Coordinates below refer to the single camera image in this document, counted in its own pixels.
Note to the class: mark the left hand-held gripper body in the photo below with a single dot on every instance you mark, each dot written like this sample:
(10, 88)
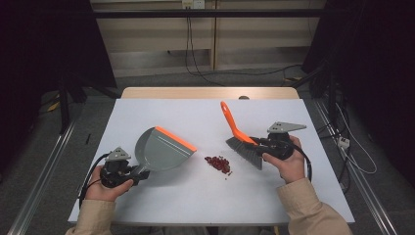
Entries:
(117, 156)

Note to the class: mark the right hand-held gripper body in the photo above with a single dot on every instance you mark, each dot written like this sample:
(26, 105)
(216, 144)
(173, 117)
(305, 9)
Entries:
(282, 127)

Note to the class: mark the aluminium floor rail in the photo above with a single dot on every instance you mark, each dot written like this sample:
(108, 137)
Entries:
(365, 192)
(42, 182)

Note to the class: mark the yellow tape strip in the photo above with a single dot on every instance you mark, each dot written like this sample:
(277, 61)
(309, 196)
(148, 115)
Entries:
(53, 106)

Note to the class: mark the white power adapter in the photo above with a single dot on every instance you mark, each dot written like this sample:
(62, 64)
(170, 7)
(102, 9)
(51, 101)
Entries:
(343, 142)

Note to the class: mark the dark curtain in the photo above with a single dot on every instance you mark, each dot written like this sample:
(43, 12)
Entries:
(375, 49)
(39, 49)

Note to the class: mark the person's right hand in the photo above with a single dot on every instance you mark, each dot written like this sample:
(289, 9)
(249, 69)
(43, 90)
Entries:
(292, 169)

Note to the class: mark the red beans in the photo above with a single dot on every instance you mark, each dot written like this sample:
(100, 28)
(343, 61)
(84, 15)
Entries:
(219, 163)

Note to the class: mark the black metal stand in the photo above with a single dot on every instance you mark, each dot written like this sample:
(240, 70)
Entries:
(332, 94)
(63, 104)

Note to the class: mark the orange brush with grey bristles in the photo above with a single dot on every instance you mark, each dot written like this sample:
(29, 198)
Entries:
(233, 125)

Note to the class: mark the grey dustpan with orange edge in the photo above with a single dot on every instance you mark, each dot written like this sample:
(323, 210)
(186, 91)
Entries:
(160, 151)

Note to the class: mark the person's left hand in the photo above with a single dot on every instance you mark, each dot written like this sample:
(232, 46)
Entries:
(101, 192)

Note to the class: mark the wooden table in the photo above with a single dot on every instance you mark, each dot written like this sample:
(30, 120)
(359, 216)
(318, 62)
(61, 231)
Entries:
(195, 93)

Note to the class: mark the white wall outlet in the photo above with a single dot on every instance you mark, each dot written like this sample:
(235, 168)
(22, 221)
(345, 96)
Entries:
(193, 4)

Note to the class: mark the white table mat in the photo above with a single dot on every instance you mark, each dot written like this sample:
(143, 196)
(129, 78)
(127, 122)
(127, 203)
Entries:
(195, 196)

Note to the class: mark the round table grommet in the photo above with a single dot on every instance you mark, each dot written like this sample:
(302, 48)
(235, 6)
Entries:
(243, 97)

